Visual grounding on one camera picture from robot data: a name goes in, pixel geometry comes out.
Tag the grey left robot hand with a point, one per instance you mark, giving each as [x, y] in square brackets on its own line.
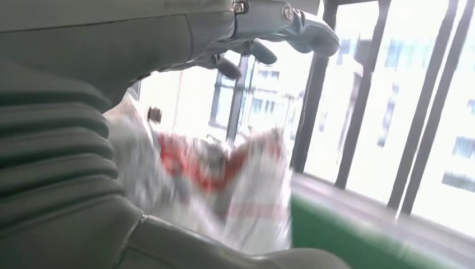
[111, 37]

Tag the grey package with round logo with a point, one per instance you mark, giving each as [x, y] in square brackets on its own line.
[222, 178]

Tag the green conveyor belt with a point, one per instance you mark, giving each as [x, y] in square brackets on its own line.
[334, 230]

